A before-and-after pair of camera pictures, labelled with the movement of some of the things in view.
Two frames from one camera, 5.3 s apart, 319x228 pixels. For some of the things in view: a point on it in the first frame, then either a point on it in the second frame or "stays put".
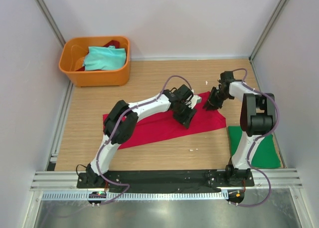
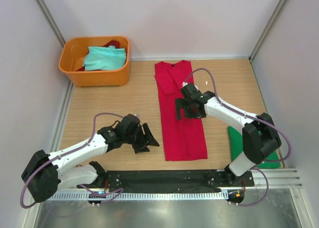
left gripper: x=182 y=118 → x=147 y=138
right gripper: x=214 y=105 → x=181 y=103
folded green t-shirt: x=266 y=156 stays put
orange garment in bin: x=79 y=64 stays put
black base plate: x=164 y=181 stays put
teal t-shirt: x=104 y=58 stays put
